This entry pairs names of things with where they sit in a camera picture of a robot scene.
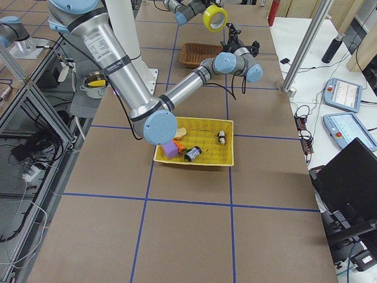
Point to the far teach pendant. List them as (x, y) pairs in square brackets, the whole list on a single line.
[(343, 95)]

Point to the small black puck device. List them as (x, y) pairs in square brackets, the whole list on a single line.
[(285, 61)]

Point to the toy panda figure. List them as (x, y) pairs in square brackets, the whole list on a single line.
[(221, 137)]

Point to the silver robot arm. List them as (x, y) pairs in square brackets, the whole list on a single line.
[(152, 117), (14, 32)]

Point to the white enamel pot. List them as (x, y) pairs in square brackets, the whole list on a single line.
[(94, 85)]

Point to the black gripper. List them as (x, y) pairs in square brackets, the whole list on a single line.
[(217, 2), (232, 43)]

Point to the aluminium frame post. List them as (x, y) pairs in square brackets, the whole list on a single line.
[(306, 43)]

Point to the small printed can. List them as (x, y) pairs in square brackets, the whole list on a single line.
[(192, 154)]

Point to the orange toy carrot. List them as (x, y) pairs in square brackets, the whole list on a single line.
[(180, 146)]

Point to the brown wicker basket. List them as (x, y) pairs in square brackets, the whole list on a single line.
[(192, 54)]

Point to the near teach pendant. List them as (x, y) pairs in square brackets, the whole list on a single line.
[(345, 127)]

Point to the black water bottle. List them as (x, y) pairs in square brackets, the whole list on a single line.
[(333, 48)]

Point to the black orange adapter box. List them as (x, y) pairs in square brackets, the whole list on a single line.
[(300, 123)]

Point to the yellow tape roll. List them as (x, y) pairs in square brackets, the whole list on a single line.
[(215, 18)]

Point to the teach pendant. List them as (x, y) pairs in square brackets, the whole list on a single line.
[(345, 127), (343, 95)]

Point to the white pedestal column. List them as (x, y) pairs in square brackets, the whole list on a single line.
[(123, 24)]

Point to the purple foam cube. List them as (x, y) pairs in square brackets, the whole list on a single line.
[(170, 149)]

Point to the black laptop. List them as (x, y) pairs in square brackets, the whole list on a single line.
[(347, 183)]

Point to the toy croissant bread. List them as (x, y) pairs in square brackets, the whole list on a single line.
[(180, 133)]

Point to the yellow plastic basket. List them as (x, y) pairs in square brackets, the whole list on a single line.
[(203, 132)]

